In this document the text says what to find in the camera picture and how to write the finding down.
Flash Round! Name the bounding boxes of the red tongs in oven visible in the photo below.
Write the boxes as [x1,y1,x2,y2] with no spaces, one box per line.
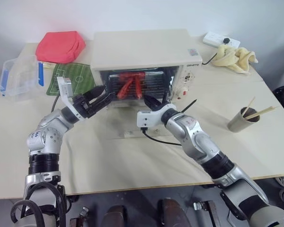
[116,77,134,100]

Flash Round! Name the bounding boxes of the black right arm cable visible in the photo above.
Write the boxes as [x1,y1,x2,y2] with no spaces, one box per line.
[140,127,183,147]

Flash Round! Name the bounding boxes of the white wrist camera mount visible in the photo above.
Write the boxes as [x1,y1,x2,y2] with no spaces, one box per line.
[136,103,177,129]
[56,76,84,119]

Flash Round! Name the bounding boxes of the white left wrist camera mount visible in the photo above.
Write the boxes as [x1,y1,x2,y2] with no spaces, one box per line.
[56,76,84,119]

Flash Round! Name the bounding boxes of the black oven power cord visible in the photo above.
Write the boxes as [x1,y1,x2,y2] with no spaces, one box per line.
[201,52,219,65]

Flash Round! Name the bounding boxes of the dark metal clamp shape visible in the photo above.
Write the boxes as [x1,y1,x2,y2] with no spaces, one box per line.
[69,206,90,227]
[193,200,219,227]

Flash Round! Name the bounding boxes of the white power strip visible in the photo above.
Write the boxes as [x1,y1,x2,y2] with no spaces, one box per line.
[202,31,241,48]

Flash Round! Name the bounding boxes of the grey cup with chopsticks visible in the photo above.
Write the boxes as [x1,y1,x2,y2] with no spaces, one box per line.
[227,106,261,133]

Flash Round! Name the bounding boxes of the bamboo skewer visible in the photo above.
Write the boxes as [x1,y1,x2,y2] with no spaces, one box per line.
[247,106,279,119]
[244,96,256,117]

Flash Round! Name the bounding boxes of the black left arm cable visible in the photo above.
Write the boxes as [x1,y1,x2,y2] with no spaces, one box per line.
[10,182,67,227]

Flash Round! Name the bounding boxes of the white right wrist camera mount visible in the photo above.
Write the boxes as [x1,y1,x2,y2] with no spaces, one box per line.
[136,103,177,129]

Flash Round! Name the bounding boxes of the green soccer field mat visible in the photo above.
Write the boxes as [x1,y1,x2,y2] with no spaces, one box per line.
[45,62,96,96]

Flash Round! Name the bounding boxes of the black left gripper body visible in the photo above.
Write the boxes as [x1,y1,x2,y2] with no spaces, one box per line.
[72,93,105,119]

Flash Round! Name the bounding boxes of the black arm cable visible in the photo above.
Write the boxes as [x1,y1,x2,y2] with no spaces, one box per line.
[140,127,183,147]
[10,182,67,227]

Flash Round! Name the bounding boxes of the glass toaster oven door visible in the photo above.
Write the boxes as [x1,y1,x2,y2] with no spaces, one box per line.
[107,97,174,140]

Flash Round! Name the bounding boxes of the red sausage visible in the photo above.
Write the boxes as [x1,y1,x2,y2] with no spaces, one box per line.
[133,77,144,99]

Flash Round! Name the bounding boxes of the yellow crumpled towel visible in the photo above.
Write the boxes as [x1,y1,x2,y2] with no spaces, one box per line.
[210,44,259,76]

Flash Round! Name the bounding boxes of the cream toaster oven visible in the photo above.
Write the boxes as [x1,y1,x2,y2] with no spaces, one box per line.
[90,28,203,110]

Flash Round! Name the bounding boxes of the red fabric pouch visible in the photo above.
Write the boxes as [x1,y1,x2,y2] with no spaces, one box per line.
[35,31,87,65]

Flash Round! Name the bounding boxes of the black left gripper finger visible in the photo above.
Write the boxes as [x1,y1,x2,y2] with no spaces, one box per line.
[86,85,107,101]
[90,92,116,112]

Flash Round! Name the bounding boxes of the dark rounded brown shape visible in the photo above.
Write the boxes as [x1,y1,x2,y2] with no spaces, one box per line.
[103,204,126,227]
[157,198,188,227]

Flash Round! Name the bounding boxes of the metal oven tray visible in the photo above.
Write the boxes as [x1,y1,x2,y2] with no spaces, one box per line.
[107,70,173,102]

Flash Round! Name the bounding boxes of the thin black stick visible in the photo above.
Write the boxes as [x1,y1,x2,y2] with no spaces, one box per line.
[180,99,198,114]

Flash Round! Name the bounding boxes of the clear plastic box blue clips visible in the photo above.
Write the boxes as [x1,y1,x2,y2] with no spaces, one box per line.
[0,55,46,103]

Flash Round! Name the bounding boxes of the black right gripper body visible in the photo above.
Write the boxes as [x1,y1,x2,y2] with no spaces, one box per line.
[151,102,168,112]

